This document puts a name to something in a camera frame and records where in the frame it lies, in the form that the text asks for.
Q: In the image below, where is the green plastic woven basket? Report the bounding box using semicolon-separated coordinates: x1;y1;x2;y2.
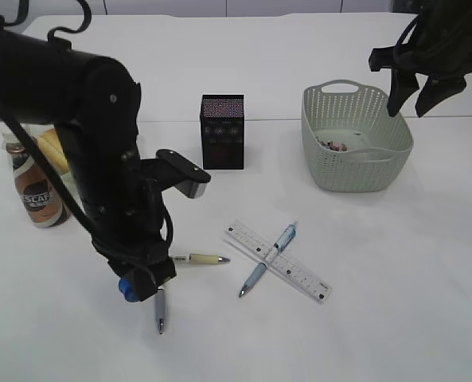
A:
301;80;414;193

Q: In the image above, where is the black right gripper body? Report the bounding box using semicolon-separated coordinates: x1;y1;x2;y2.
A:
369;1;472;79

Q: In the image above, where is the brown coffee bottle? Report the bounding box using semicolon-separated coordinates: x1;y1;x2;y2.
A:
2;127;70;228

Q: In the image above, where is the blue clip pen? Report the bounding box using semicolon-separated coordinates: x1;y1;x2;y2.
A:
238;221;298;298

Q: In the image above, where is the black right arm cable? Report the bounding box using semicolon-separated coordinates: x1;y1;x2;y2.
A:
392;11;423;60

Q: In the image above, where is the golden bread roll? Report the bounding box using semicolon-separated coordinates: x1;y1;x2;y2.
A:
37;128;70;175

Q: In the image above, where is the small paper ball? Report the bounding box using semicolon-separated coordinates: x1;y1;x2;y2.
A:
318;138;334;150

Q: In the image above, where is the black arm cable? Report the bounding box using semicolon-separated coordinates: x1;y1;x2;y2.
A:
0;0;177;263
392;11;423;60

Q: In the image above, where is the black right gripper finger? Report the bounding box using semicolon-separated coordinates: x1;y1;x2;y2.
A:
415;77;466;117
387;69;419;116

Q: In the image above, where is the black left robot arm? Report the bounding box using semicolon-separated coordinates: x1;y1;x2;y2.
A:
0;15;188;302

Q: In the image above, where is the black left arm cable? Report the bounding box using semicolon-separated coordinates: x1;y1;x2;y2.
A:
0;0;177;263

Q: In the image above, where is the white grey-grip pen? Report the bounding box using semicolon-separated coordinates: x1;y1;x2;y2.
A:
154;286;167;335

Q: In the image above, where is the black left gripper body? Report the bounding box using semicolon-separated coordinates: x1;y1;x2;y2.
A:
92;236;177;302

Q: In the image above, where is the blue pencil sharpener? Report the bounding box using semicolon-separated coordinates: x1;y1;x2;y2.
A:
118;278;139;302

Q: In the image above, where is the black mesh pen holder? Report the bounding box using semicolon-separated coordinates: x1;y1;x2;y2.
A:
199;94;244;170

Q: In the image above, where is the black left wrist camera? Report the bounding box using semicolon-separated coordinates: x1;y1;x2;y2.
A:
140;149;211;199

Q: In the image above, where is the white beige-grip pen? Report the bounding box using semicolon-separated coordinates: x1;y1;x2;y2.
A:
171;253;231;265

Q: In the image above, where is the clear plastic ruler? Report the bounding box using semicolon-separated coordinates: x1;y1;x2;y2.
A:
224;220;332;304

